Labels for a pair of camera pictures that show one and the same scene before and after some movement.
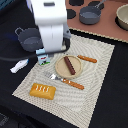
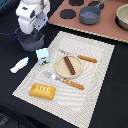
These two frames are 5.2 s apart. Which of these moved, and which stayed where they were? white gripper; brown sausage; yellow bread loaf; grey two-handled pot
Moved: white gripper
Stayed: yellow bread loaf; grey two-handled pot; brown sausage
